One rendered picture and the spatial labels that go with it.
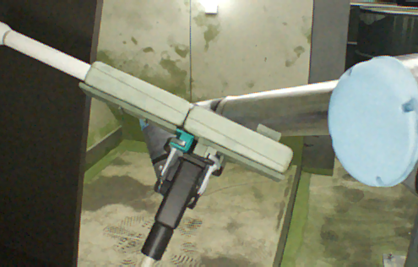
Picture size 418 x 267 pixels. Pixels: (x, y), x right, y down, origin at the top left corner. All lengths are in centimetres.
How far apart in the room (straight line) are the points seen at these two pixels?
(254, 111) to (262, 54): 151
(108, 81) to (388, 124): 38
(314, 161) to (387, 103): 206
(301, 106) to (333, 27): 156
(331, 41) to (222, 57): 58
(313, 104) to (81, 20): 41
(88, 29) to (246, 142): 34
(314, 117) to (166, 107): 23
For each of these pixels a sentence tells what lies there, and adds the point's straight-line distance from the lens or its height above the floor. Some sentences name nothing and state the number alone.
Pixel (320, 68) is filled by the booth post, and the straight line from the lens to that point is 226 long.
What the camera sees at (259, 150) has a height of 84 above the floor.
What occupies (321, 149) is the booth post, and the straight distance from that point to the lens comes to 239.
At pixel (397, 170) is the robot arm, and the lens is 38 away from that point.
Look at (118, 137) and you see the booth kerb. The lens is 265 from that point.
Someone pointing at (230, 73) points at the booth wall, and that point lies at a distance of 233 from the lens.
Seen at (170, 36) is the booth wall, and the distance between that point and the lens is 240.
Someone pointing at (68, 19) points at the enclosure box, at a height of 99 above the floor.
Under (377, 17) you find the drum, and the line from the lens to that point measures 277.
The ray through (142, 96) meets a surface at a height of 90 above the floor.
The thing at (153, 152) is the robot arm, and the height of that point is 72.
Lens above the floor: 106
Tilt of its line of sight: 21 degrees down
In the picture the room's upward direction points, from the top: straight up
